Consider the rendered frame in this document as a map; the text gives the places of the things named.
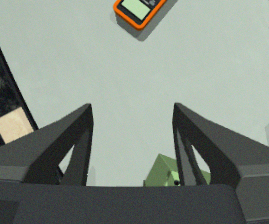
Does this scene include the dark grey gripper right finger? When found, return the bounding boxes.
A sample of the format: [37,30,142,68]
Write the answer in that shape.
[172,102,269,221]

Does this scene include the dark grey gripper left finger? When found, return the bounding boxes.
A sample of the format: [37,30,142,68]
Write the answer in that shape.
[0,103,94,186]

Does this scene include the black table edge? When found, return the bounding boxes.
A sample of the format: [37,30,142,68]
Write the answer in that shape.
[0,48,63,180]

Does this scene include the orange multimeter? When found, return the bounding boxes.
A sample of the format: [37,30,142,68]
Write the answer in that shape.
[113,0,167,31]

